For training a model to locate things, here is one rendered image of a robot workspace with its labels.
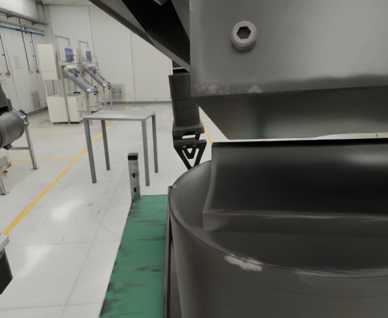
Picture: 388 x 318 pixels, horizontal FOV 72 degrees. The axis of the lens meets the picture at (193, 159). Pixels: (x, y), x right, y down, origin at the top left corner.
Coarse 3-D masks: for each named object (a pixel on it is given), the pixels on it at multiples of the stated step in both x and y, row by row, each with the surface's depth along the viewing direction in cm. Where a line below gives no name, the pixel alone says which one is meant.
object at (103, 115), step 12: (84, 120) 295; (108, 120) 292; (120, 120) 291; (132, 120) 289; (144, 120) 287; (144, 132) 292; (144, 144) 297; (156, 144) 342; (108, 156) 354; (144, 156) 302; (156, 156) 345; (108, 168) 359; (144, 168) 307; (156, 168) 350; (96, 180) 323
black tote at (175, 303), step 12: (168, 192) 67; (168, 204) 61; (168, 216) 57; (168, 228) 53; (168, 240) 49; (168, 252) 48; (168, 264) 46; (168, 276) 45; (168, 288) 44; (168, 300) 43; (168, 312) 41; (180, 312) 46
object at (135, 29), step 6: (90, 0) 48; (96, 0) 47; (102, 6) 48; (108, 6) 48; (108, 12) 48; (114, 12) 48; (114, 18) 50; (120, 18) 49; (126, 24) 49; (132, 24) 49; (132, 30) 50; (138, 30) 49; (144, 36) 49; (150, 42) 50; (156, 48) 50
